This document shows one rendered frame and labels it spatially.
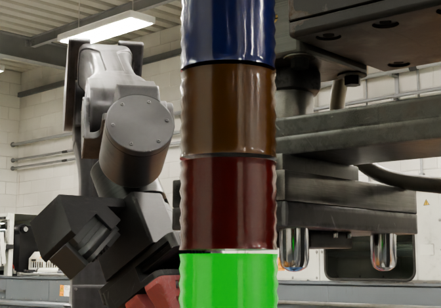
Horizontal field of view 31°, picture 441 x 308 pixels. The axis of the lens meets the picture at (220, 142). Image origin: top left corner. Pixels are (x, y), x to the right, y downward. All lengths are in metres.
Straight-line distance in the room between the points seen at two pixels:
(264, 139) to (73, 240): 0.35
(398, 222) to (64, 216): 0.26
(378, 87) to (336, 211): 7.83
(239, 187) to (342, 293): 5.76
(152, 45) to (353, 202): 10.37
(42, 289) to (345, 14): 8.44
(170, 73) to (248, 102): 10.24
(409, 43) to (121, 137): 0.24
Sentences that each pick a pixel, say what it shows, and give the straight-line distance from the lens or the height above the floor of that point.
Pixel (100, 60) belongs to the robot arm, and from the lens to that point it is 0.90.
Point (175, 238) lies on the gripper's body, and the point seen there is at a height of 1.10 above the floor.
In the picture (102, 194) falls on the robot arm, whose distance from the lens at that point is 0.73.
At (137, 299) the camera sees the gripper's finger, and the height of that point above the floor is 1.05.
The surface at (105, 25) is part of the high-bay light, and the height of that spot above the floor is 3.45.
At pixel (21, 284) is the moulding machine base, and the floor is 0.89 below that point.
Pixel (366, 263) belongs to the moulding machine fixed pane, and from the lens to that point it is 5.96.
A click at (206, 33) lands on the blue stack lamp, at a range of 0.31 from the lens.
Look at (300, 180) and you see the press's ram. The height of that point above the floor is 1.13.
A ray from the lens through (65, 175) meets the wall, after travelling 12.12.
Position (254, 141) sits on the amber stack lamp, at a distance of 0.30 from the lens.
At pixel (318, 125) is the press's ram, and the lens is 0.54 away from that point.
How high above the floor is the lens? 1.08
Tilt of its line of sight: 9 degrees up
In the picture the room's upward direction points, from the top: straight up
